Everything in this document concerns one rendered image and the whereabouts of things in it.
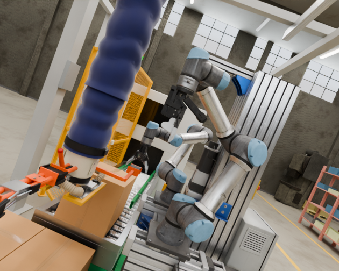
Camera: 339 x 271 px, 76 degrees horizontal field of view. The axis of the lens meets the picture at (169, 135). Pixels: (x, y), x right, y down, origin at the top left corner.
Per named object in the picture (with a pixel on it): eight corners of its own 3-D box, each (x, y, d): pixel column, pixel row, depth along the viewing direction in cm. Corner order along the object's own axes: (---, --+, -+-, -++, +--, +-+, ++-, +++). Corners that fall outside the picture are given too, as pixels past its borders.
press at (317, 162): (291, 204, 1068) (316, 151, 1048) (308, 215, 940) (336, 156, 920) (265, 193, 1063) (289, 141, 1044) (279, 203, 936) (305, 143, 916)
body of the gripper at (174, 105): (160, 115, 85) (172, 86, 84) (181, 123, 85) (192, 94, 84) (160, 114, 77) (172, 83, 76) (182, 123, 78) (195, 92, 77)
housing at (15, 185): (11, 190, 77) (15, 178, 77) (28, 197, 77) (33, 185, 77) (-6, 196, 70) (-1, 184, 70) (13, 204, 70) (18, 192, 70)
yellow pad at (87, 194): (91, 179, 137) (94, 172, 137) (105, 186, 137) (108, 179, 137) (62, 198, 104) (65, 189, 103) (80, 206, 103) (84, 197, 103)
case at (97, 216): (85, 198, 218) (100, 161, 220) (121, 213, 217) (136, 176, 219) (53, 217, 158) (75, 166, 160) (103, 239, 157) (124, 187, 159)
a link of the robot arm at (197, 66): (216, 55, 78) (198, 43, 74) (204, 84, 79) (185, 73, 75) (204, 57, 85) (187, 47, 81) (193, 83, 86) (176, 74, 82)
